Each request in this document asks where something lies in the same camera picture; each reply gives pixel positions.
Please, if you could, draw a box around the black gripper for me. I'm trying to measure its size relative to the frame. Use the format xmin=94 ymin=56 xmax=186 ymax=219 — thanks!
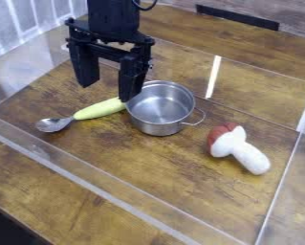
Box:
xmin=66 ymin=18 xmax=155 ymax=102

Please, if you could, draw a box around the silver metal pot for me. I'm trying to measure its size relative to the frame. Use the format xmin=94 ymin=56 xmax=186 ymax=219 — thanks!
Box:
xmin=126 ymin=80 xmax=206 ymax=137

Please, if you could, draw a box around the red and white plush mushroom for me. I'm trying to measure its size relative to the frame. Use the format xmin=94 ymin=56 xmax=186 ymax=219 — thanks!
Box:
xmin=207 ymin=122 xmax=271 ymax=175

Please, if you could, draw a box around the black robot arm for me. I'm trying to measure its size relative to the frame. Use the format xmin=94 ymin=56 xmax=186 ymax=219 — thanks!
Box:
xmin=66 ymin=0 xmax=156 ymax=102

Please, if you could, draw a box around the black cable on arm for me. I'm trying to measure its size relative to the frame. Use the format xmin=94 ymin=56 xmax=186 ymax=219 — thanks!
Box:
xmin=132 ymin=0 xmax=160 ymax=11

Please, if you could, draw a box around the clear acrylic enclosure panel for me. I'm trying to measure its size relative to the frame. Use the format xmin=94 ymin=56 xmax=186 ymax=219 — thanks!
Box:
xmin=0 ymin=119 xmax=247 ymax=245

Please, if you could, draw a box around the spoon with yellow-green handle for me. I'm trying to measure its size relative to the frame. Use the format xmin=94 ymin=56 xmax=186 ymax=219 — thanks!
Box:
xmin=36 ymin=98 xmax=126 ymax=133

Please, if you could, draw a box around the black baseboard strip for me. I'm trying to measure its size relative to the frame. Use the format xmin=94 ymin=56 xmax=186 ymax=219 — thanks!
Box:
xmin=196 ymin=4 xmax=280 ymax=31

